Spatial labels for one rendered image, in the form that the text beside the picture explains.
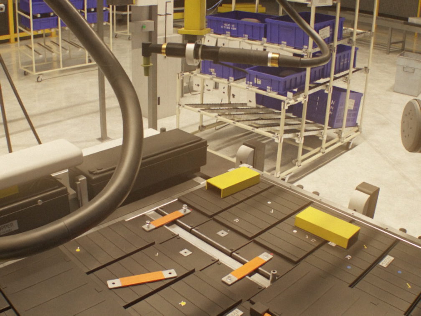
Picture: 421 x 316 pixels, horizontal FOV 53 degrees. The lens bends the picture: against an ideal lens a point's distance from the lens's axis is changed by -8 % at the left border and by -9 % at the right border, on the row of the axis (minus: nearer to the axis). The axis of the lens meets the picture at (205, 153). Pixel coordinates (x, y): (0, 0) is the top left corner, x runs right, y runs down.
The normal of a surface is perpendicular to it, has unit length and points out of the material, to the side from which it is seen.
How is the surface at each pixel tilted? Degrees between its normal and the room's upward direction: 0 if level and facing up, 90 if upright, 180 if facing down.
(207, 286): 0
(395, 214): 0
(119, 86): 59
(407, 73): 90
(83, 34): 75
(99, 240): 0
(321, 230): 90
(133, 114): 40
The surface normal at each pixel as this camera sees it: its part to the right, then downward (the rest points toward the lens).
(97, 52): -0.12, 0.11
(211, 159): 0.03, -0.92
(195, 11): -0.29, 0.37
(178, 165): 0.70, 0.30
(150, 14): -0.72, 0.26
